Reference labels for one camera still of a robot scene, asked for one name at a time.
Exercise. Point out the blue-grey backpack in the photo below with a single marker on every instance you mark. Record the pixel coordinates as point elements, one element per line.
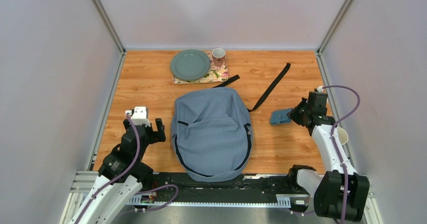
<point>211,131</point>

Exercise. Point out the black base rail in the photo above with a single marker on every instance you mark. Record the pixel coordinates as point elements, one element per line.
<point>246,190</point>

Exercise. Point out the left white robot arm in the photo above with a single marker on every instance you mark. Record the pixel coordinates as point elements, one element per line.
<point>122,173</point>

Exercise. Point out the green ceramic plate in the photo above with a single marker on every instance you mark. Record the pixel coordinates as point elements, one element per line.
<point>190,64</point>

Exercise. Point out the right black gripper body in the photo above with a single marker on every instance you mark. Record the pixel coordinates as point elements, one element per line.
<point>307,110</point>

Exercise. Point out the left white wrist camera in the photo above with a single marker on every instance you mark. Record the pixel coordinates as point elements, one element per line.
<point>139,115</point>

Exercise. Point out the yellow mug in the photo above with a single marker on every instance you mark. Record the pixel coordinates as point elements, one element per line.
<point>342,135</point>

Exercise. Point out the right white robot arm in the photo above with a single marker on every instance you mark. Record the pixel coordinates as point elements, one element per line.
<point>341,193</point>

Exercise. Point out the pink patterned mug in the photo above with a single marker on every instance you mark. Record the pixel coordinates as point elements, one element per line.
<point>218,57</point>

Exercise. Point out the floral placemat tray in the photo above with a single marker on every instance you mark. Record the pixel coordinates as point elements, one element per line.
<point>214,75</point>

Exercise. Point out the teal wallet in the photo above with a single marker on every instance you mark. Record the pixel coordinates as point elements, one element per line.
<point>279,117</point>

